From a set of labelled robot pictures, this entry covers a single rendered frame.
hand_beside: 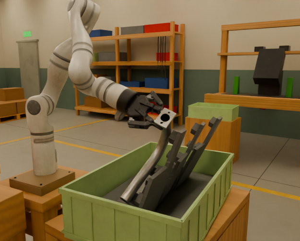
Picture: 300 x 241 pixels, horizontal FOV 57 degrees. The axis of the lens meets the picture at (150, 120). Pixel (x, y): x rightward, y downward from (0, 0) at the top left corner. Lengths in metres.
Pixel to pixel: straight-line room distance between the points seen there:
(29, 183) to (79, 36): 0.59
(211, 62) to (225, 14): 0.97
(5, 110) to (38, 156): 6.30
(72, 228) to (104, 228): 0.13
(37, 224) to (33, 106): 0.45
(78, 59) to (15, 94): 7.23
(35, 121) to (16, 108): 6.49
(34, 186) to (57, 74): 0.44
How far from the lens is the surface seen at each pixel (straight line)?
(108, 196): 1.11
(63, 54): 1.14
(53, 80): 1.19
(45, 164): 1.24
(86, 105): 7.61
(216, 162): 1.29
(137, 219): 0.79
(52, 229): 1.08
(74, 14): 1.08
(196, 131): 0.97
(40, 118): 1.19
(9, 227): 1.12
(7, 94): 8.02
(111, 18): 7.67
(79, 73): 0.89
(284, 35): 5.74
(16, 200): 1.10
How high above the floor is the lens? 1.33
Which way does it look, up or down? 11 degrees down
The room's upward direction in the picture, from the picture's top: straight up
